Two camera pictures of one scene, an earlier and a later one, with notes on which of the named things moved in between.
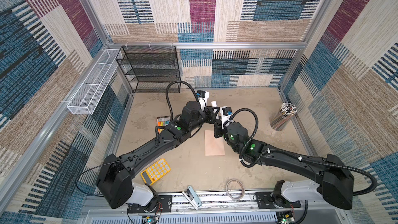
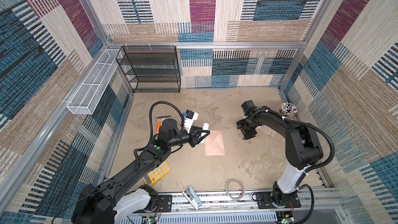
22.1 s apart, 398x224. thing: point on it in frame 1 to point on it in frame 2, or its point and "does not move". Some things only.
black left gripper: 209,113 to 193,136
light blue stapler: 193,197 does not move
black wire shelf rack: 150,69 does not move
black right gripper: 217,127 to 247,134
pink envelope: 213,146 does not move
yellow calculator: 159,168 does not move
